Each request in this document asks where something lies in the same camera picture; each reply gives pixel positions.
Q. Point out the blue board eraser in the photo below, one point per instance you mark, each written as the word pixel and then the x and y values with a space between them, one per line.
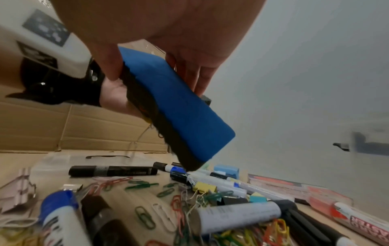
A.
pixel 182 108

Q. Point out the pile of colourful paper clips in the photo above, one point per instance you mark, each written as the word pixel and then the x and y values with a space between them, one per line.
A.
pixel 275 231

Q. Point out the black left wristband with tags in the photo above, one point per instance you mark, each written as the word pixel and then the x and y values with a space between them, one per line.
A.
pixel 45 91

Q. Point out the person's right hand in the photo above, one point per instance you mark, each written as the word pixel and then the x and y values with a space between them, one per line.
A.
pixel 167 19

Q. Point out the blue eraser block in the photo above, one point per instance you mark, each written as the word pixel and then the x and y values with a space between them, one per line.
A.
pixel 226 171

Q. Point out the large black marker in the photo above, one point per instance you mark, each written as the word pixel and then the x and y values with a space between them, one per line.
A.
pixel 103 223

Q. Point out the white marker purple label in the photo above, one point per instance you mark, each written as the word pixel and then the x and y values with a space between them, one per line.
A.
pixel 304 228

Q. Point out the wooden table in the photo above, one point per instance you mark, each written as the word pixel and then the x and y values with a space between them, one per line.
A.
pixel 152 179

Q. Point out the person's left hand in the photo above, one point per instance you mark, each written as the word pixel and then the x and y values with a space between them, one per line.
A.
pixel 114 96

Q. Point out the brown cardboard panel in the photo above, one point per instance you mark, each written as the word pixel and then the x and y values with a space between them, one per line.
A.
pixel 30 125

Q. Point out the large white blue-capped marker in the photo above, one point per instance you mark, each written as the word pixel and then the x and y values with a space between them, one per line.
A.
pixel 60 221

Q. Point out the lilac marker black cap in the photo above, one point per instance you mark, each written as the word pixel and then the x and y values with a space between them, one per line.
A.
pixel 237 216

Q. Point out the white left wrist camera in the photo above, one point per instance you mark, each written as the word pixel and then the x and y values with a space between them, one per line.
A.
pixel 12 36

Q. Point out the orange purple patterned eraser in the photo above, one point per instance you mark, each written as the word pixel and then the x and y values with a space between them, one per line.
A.
pixel 288 189

